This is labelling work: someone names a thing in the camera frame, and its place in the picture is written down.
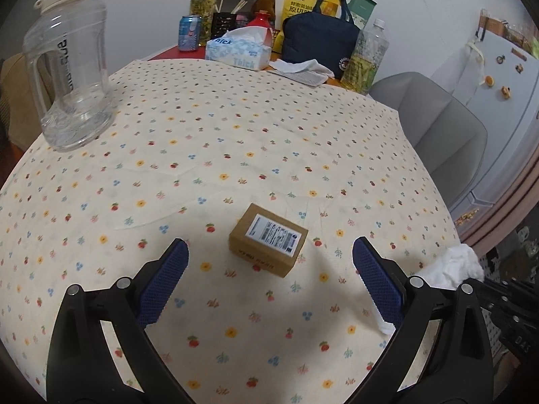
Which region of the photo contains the red table mat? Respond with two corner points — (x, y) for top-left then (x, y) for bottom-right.
(143, 44), (207, 62)

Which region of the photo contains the black mesh holder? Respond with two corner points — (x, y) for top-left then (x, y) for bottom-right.
(212, 12), (236, 38)

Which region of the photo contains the clear plastic water jug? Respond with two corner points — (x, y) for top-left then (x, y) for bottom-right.
(22, 0), (119, 152)

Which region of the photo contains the printed paper leaflet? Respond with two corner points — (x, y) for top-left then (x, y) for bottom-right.
(274, 67), (329, 88)

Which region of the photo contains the blue and white tissue box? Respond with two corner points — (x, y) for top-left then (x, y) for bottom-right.
(204, 26), (274, 71)

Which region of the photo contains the small cardboard box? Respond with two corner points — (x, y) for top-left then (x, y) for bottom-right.
(228, 203), (309, 278)

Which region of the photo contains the green carton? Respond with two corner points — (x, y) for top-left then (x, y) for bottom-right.
(347, 0), (377, 30)

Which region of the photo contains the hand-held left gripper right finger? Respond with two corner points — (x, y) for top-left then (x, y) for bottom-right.
(351, 236), (493, 404)

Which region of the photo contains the white hanging strap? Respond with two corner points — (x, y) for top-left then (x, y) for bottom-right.
(463, 36), (485, 76)

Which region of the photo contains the bottle with yellow flowers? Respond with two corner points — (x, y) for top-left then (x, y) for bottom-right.
(189, 0), (216, 45)

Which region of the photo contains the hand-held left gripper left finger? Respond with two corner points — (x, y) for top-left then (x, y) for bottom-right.
(46, 238), (190, 404)

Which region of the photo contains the grey upholstered chair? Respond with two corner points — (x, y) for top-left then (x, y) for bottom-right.
(368, 71), (489, 213)

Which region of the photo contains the clear bottle with yellow drink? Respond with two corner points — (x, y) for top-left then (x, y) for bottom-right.
(340, 19), (387, 95)

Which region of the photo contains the white paper towel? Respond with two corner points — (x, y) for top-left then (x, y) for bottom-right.
(268, 58), (335, 77)

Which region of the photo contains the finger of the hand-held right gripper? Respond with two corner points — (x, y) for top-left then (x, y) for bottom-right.
(465, 277), (520, 308)

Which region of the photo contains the yellow snack bag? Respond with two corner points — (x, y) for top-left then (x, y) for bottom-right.
(274, 0), (338, 57)

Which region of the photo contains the navy tote bag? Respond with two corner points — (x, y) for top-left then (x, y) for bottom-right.
(280, 0), (362, 80)

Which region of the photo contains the brown plush toy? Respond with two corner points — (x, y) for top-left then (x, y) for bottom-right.
(252, 0), (276, 22)

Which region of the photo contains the floral tablecloth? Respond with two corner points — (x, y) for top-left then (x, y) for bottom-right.
(0, 57), (462, 404)

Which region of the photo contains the blue drink can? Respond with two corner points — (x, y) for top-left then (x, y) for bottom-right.
(179, 14), (203, 52)

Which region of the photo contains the tan padded chair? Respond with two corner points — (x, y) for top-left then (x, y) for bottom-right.
(0, 53), (55, 152)

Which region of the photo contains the white tissue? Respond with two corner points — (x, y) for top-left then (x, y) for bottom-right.
(371, 243), (485, 335)

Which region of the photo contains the white refrigerator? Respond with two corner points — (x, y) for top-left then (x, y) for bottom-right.
(446, 29), (539, 220)

